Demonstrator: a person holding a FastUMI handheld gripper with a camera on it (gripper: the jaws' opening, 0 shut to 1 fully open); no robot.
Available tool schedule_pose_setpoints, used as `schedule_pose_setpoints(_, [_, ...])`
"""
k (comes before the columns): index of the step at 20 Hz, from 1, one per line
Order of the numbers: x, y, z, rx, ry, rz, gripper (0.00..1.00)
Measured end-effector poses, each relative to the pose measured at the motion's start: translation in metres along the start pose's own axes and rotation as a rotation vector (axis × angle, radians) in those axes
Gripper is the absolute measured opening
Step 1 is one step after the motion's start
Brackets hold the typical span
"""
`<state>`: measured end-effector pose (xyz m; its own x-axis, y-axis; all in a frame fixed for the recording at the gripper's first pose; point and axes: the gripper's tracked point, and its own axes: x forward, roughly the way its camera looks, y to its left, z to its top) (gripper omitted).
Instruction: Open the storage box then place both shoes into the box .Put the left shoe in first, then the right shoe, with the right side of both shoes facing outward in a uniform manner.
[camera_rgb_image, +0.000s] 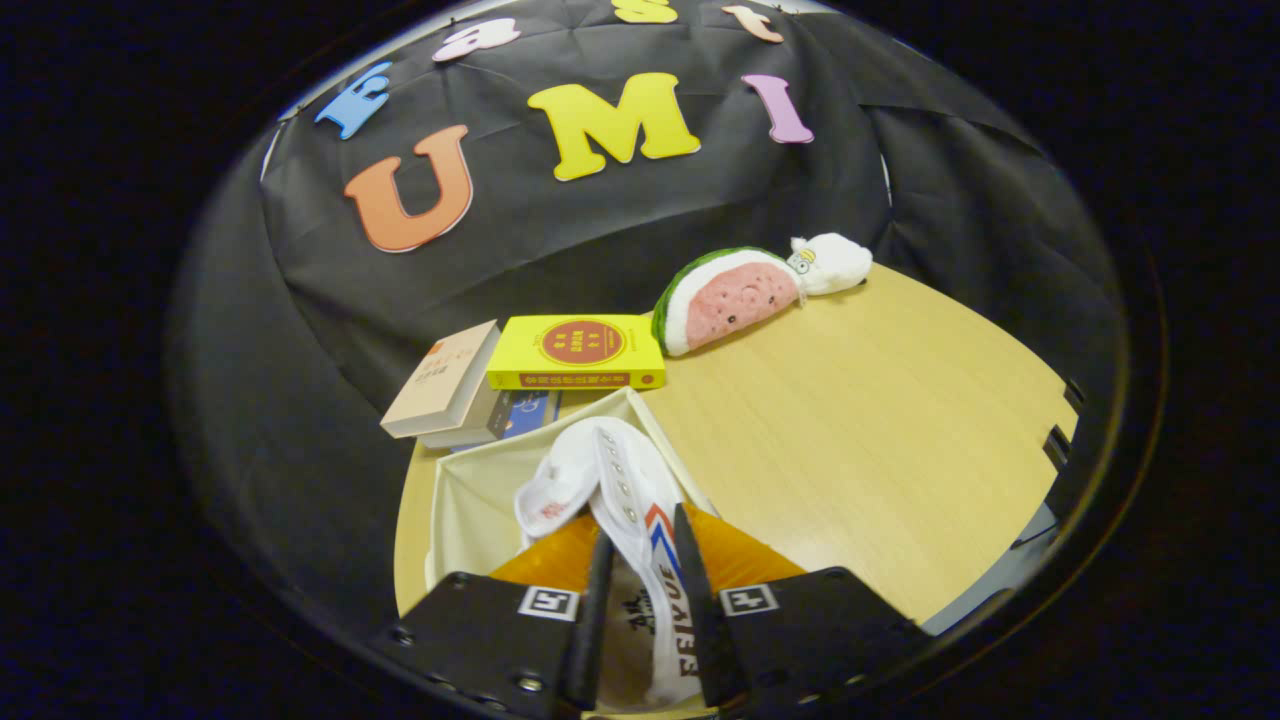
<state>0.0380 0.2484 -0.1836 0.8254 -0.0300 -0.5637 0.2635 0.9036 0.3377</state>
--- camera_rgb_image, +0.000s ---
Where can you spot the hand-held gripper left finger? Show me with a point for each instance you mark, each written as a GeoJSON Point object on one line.
{"type": "Point", "coordinates": [490, 630]}

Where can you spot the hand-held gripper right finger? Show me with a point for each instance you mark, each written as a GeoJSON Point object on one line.
{"type": "Point", "coordinates": [800, 630]}

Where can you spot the cream fabric storage box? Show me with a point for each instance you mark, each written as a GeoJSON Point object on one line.
{"type": "Point", "coordinates": [475, 510]}

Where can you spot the white shoe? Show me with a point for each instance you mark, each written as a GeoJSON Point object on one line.
{"type": "Point", "coordinates": [635, 480]}

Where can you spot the grey book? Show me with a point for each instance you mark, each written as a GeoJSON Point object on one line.
{"type": "Point", "coordinates": [470, 425]}

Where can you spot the blue book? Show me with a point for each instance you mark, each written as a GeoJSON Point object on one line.
{"type": "Point", "coordinates": [525, 412]}

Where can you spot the yellow book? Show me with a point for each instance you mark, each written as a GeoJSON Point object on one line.
{"type": "Point", "coordinates": [580, 345]}

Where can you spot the black table edge clamp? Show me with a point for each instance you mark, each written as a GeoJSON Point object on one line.
{"type": "Point", "coordinates": [1073, 395]}
{"type": "Point", "coordinates": [1058, 447]}

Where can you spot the watermelon slice plush toy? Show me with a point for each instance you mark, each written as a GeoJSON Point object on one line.
{"type": "Point", "coordinates": [735, 300]}

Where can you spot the black backdrop cloth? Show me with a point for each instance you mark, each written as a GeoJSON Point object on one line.
{"type": "Point", "coordinates": [330, 330]}

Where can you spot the white plush toy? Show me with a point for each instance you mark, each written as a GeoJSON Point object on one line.
{"type": "Point", "coordinates": [835, 262]}

